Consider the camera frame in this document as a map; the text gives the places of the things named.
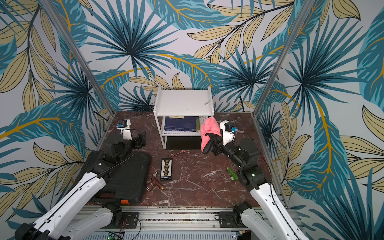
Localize black plastic tool case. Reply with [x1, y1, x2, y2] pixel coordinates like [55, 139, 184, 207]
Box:
[91, 152, 152, 205]

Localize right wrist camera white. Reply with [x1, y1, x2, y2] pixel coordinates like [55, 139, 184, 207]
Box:
[220, 121, 238, 146]

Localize dark blue book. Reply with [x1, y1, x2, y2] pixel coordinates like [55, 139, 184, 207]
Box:
[164, 117, 198, 132]

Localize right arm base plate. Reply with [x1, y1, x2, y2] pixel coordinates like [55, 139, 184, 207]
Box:
[215, 212, 244, 228]

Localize black mat under shelf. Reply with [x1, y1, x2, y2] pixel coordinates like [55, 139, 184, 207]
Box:
[166, 136, 202, 150]

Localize aluminium frame post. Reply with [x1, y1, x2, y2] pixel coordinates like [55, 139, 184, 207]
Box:
[253, 0, 315, 119]
[40, 0, 115, 115]

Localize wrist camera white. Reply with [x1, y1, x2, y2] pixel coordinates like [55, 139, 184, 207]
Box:
[220, 121, 238, 146]
[117, 120, 133, 141]

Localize green plastic nozzle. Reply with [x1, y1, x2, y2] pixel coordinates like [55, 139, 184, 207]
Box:
[227, 167, 239, 181]

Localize black bit holder strip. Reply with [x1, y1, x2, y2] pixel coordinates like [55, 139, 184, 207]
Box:
[160, 158, 173, 182]

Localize left aluminium frame post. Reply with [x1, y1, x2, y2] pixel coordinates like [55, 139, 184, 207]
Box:
[40, 0, 115, 115]

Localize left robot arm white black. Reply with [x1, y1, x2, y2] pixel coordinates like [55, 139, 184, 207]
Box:
[15, 132, 147, 240]

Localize white two-tier bookshelf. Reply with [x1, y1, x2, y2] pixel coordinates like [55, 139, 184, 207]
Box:
[153, 87, 215, 149]

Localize right aluminium frame post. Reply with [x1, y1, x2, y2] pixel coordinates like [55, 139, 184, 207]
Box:
[253, 0, 315, 119]

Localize red black test leads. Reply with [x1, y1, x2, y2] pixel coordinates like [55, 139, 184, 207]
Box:
[170, 151, 190, 159]

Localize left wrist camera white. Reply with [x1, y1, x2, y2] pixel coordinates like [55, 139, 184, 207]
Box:
[117, 120, 133, 141]

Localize pink fluffy cloth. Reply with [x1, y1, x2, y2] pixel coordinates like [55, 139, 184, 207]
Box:
[201, 117, 222, 154]

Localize aluminium rail at front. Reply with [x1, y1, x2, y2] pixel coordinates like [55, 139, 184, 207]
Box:
[44, 205, 307, 240]

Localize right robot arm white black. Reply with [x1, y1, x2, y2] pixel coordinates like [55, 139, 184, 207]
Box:
[203, 133, 308, 240]

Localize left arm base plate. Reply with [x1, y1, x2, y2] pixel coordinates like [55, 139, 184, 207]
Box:
[114, 212, 140, 230]

